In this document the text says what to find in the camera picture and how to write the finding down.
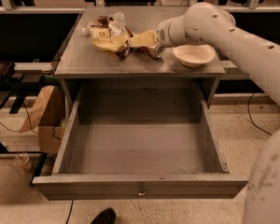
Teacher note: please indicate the clear plastic cup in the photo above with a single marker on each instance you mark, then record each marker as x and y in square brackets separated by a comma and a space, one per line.
[23, 162]

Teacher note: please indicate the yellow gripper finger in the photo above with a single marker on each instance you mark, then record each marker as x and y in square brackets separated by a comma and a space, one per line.
[145, 39]

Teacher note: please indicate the black shoe tip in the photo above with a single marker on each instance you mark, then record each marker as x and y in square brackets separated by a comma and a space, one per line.
[107, 216]

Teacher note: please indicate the crushed red coke can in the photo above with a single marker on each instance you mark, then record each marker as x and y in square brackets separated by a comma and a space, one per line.
[154, 52]

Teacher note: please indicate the grey metal cabinet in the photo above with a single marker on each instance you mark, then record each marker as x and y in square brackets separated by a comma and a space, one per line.
[81, 60]

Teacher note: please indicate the small metal drawer knob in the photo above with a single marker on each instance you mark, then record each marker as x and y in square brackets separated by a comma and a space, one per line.
[141, 193]

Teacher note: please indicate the white paper bowl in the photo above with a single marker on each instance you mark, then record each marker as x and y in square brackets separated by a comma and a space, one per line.
[194, 56]

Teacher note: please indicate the crumpled chip bag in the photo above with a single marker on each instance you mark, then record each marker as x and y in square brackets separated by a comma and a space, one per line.
[109, 34]

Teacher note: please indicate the cardboard box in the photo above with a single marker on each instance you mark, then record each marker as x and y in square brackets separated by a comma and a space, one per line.
[50, 138]

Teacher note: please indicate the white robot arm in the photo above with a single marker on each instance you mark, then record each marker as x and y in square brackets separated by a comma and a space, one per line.
[259, 59]

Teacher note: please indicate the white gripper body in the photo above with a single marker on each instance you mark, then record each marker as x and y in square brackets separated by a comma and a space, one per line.
[162, 33]

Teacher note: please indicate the open grey top drawer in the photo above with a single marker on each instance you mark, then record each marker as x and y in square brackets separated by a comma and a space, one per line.
[119, 140]

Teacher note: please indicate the black frame on floor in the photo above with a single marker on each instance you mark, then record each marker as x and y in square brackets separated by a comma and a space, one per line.
[37, 168]

